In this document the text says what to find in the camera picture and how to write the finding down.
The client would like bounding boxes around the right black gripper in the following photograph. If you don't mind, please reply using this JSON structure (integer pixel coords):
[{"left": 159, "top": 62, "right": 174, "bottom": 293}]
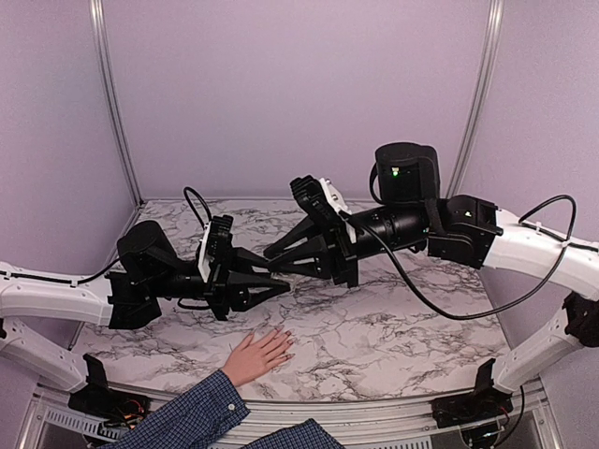
[{"left": 264, "top": 204, "right": 431, "bottom": 290}]

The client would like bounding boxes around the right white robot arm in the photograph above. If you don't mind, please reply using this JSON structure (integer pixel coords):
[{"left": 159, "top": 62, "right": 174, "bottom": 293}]
[{"left": 264, "top": 142, "right": 598, "bottom": 419}]

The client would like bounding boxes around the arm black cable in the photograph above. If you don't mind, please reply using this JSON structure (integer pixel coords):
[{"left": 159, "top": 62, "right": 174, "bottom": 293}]
[
  {"left": 339, "top": 195, "right": 599, "bottom": 321},
  {"left": 182, "top": 186, "right": 212, "bottom": 230}
]

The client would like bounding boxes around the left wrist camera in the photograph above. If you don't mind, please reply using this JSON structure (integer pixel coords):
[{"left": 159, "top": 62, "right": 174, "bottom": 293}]
[{"left": 197, "top": 214, "right": 233, "bottom": 282}]

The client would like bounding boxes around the right aluminium frame post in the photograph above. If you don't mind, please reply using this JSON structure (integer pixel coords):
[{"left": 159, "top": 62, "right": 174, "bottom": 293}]
[{"left": 446, "top": 0, "right": 505, "bottom": 196}]

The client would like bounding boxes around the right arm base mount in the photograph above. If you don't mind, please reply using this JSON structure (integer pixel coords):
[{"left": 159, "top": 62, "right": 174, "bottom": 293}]
[{"left": 431, "top": 358, "right": 514, "bottom": 428}]

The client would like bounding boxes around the person's bare hand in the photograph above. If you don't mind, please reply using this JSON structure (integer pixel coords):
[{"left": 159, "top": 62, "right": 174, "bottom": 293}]
[{"left": 220, "top": 327, "right": 295, "bottom": 387}]

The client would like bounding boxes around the aluminium frame post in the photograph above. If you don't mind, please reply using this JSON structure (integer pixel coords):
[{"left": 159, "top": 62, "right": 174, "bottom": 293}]
[
  {"left": 446, "top": 0, "right": 505, "bottom": 196},
  {"left": 89, "top": 0, "right": 144, "bottom": 208}
]

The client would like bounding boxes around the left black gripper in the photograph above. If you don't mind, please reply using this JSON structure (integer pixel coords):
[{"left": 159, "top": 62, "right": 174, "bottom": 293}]
[{"left": 148, "top": 239, "right": 291, "bottom": 322}]

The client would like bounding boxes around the front aluminium rail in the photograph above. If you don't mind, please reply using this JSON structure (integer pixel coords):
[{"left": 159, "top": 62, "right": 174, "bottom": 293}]
[{"left": 13, "top": 381, "right": 565, "bottom": 448}]

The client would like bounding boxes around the blue checkered shirt body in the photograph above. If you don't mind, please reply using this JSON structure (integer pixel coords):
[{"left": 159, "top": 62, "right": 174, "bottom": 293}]
[{"left": 244, "top": 419, "right": 344, "bottom": 449}]

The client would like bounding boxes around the left aluminium frame post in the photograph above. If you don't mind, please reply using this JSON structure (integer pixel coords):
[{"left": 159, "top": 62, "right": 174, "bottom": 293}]
[{"left": 89, "top": 0, "right": 144, "bottom": 208}]

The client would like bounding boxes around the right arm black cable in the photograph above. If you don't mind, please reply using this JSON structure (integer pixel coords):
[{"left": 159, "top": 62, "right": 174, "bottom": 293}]
[{"left": 339, "top": 195, "right": 599, "bottom": 321}]

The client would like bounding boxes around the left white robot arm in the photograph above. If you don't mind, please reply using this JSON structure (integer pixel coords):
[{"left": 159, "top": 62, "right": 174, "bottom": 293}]
[{"left": 1, "top": 221, "right": 290, "bottom": 416}]

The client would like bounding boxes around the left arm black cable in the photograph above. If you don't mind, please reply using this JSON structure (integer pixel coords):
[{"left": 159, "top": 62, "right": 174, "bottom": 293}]
[{"left": 182, "top": 186, "right": 212, "bottom": 230}]

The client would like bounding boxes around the blue checkered sleeve forearm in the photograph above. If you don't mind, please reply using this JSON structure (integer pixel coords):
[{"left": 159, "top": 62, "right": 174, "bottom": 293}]
[{"left": 105, "top": 370, "right": 249, "bottom": 449}]

